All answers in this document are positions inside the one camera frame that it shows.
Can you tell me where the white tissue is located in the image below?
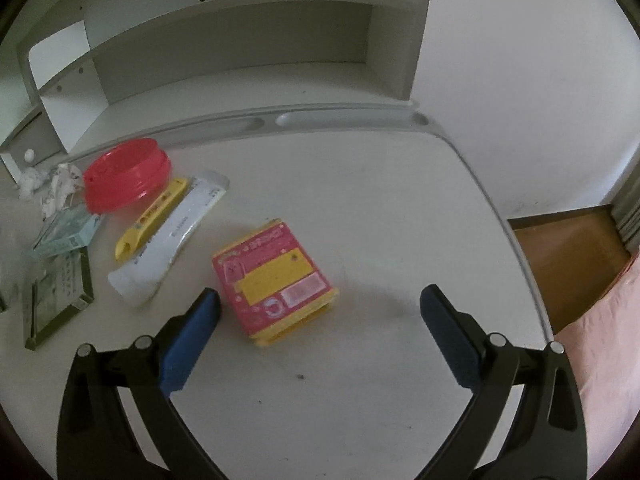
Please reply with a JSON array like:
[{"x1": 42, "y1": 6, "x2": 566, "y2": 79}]
[{"x1": 17, "y1": 167, "x2": 47, "y2": 200}]

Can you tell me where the grey curtain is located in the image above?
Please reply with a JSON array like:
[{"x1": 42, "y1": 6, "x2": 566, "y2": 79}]
[{"x1": 611, "y1": 165, "x2": 640, "y2": 252}]

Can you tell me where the red plastic bowl lid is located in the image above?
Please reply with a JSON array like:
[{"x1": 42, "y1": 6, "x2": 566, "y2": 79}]
[{"x1": 82, "y1": 138, "x2": 171, "y2": 214}]

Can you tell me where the pink yellow box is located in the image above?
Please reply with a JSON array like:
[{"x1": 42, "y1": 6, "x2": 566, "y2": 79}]
[{"x1": 212, "y1": 219, "x2": 338, "y2": 347}]

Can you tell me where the yellow plastic tube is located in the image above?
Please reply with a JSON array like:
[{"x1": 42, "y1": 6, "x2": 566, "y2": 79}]
[{"x1": 114, "y1": 177, "x2": 190, "y2": 262}]

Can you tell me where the light blue carton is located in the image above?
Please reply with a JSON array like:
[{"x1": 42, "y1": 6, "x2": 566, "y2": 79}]
[{"x1": 30, "y1": 204, "x2": 104, "y2": 258}]

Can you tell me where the dark green box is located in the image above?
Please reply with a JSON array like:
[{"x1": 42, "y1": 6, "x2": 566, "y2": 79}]
[{"x1": 23, "y1": 247, "x2": 94, "y2": 351}]

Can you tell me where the white drawer knob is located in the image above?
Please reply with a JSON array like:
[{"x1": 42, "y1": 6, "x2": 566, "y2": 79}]
[{"x1": 24, "y1": 148, "x2": 35, "y2": 162}]

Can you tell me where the white desk hutch shelf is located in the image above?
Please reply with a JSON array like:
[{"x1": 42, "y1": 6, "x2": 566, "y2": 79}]
[{"x1": 1, "y1": 0, "x2": 430, "y2": 177}]

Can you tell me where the pink bedding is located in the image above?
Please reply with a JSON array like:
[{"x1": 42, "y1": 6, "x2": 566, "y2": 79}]
[{"x1": 555, "y1": 257, "x2": 639, "y2": 476}]

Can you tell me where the white paper ball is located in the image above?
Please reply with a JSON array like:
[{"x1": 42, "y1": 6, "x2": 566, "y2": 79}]
[{"x1": 41, "y1": 162, "x2": 85, "y2": 220}]

